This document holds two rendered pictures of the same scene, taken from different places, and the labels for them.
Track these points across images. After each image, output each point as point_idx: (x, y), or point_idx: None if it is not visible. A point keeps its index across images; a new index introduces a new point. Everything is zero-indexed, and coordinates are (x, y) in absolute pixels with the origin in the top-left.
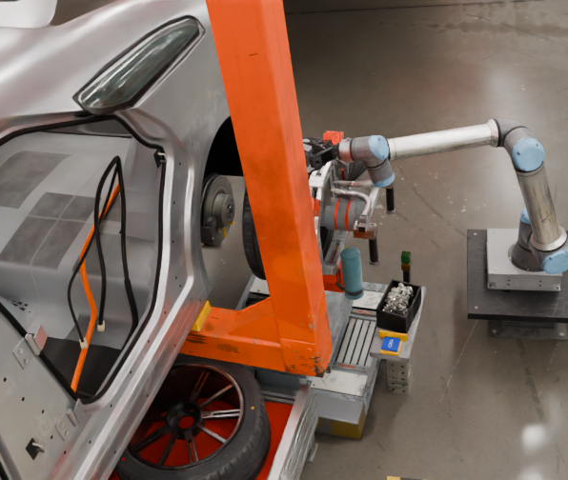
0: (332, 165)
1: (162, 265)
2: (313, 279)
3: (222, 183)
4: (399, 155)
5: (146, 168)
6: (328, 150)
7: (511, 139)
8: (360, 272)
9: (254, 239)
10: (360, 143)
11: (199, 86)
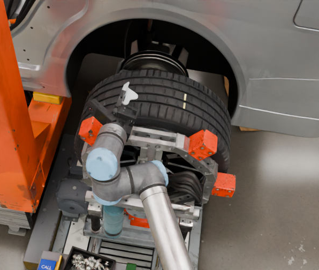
0: (159, 147)
1: (17, 30)
2: None
3: (172, 71)
4: (143, 207)
5: None
6: (106, 114)
7: None
8: (108, 224)
9: (84, 105)
10: (99, 141)
11: None
